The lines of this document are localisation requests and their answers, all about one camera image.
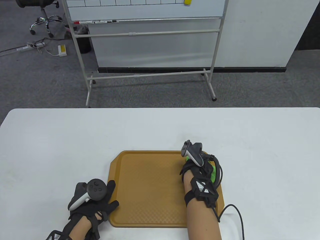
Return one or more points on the person's right hand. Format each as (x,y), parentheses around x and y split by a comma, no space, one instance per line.
(197,172)

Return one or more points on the person's left hand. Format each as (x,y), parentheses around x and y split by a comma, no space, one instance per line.
(97,207)

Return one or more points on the green square towel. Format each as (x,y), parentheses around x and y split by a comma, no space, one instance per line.
(214,172)

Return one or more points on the brown plastic food tray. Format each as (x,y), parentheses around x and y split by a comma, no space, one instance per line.
(150,185)

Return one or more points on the person's right forearm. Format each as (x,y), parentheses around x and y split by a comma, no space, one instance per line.
(202,220)

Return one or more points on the person's left forearm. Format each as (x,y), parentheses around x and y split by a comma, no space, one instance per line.
(80,228)

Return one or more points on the grey white left hand controller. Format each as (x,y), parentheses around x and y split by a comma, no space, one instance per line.
(96,188)

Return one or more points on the grey white hand controller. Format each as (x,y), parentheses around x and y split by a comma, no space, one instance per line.
(96,188)
(193,153)

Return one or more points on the grey white right hand controller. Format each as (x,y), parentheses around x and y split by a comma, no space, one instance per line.
(193,153)

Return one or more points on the yellow white box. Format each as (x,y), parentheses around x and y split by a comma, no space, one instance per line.
(62,50)

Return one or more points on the black waste bin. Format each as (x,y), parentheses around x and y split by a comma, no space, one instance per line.
(84,43)

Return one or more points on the whiteboard on wheeled stand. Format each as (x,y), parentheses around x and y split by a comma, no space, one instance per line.
(150,10)

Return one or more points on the yellow magnet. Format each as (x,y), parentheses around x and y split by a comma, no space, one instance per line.
(187,2)

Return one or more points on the white power strip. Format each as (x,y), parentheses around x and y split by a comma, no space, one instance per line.
(30,46)

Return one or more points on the red marker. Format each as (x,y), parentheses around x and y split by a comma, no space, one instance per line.
(82,22)

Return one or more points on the black office chair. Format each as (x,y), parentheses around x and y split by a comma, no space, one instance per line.
(42,10)

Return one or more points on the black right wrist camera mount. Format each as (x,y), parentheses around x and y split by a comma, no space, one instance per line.
(203,190)

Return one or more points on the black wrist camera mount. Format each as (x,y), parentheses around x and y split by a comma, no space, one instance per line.
(56,236)
(203,190)

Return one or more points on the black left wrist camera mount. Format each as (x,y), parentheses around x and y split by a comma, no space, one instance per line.
(56,236)

